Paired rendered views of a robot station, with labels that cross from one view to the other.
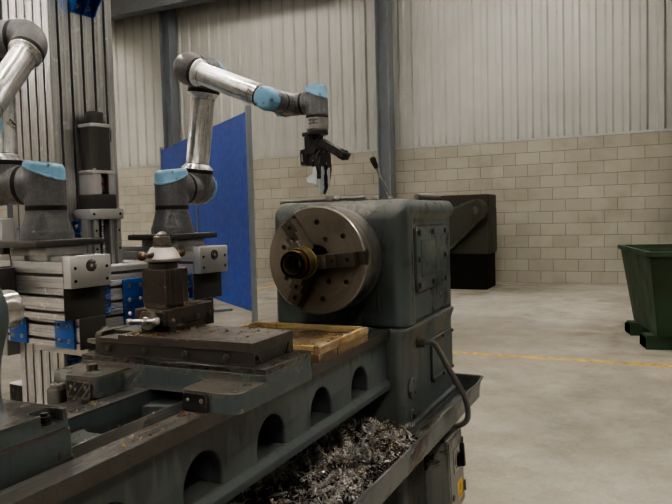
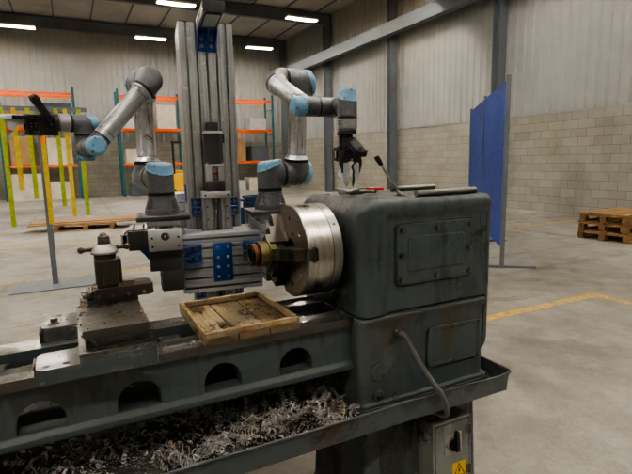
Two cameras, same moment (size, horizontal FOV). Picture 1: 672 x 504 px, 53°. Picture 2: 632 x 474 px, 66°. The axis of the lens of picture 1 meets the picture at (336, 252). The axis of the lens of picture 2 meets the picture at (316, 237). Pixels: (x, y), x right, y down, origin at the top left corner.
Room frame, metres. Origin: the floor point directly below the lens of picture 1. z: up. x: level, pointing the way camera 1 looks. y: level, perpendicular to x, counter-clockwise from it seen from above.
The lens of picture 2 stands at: (0.71, -1.03, 1.38)
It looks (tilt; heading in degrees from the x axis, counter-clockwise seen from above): 9 degrees down; 38
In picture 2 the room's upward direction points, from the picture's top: 1 degrees counter-clockwise
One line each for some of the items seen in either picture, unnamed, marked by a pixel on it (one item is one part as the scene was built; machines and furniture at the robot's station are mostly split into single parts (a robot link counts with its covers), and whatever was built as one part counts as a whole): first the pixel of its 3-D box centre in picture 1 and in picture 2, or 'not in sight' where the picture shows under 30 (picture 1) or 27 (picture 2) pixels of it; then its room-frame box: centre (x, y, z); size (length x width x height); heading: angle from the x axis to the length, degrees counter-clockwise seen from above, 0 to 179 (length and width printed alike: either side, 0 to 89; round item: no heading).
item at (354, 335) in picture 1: (284, 339); (236, 314); (1.77, 0.14, 0.89); 0.36 x 0.30 x 0.04; 65
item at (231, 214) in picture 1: (198, 222); (482, 169); (8.70, 1.76, 1.18); 4.12 x 0.80 x 2.35; 27
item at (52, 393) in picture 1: (59, 406); not in sight; (1.34, 0.57, 0.84); 0.04 x 0.04 x 0.10; 65
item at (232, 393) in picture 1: (180, 371); (94, 334); (1.38, 0.33, 0.90); 0.47 x 0.30 x 0.06; 65
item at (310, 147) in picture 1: (316, 149); (346, 146); (2.30, 0.06, 1.44); 0.09 x 0.08 x 0.12; 65
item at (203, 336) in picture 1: (188, 341); (110, 313); (1.43, 0.32, 0.95); 0.43 x 0.17 x 0.05; 65
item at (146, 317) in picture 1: (173, 316); (118, 292); (1.48, 0.36, 0.99); 0.20 x 0.10 x 0.05; 155
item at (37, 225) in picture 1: (46, 222); (162, 202); (1.99, 0.85, 1.21); 0.15 x 0.15 x 0.10
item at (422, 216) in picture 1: (369, 257); (394, 243); (2.36, -0.12, 1.06); 0.59 x 0.48 x 0.39; 155
